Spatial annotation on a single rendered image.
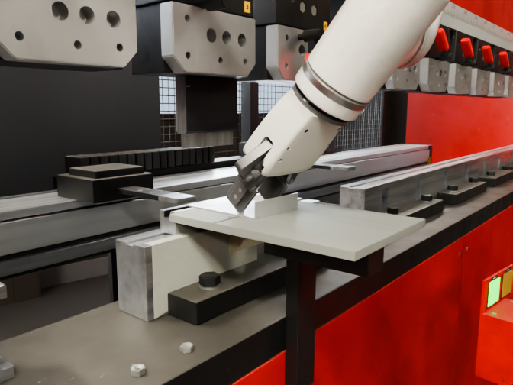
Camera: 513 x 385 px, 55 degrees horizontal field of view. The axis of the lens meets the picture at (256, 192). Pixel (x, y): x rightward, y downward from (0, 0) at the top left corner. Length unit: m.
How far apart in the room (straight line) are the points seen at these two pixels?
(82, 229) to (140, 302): 0.26
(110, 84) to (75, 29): 0.68
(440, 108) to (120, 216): 2.16
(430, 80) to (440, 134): 1.52
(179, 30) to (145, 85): 0.66
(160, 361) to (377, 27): 0.40
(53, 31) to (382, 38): 0.31
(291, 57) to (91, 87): 0.55
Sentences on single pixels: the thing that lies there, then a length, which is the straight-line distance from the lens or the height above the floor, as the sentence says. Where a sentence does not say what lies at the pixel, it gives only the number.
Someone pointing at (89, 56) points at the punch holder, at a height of 1.18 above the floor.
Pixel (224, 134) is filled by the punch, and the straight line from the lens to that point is 0.71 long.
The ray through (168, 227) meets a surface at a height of 0.98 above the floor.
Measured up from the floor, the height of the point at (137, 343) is 0.87.
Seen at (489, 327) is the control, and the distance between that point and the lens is 0.97.
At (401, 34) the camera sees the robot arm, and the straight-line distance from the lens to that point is 0.51.
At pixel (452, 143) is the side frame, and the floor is 0.95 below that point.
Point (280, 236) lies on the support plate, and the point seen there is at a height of 1.00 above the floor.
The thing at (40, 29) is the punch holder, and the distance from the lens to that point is 0.51.
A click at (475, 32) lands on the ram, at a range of 1.65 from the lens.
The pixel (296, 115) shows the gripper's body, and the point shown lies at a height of 1.12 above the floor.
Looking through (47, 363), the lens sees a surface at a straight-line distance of 0.57.
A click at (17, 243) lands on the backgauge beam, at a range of 0.81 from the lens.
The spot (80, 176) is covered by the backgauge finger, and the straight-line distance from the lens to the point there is 0.85.
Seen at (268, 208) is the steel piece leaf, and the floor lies 1.01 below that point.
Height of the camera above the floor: 1.13
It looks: 10 degrees down
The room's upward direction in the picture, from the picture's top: straight up
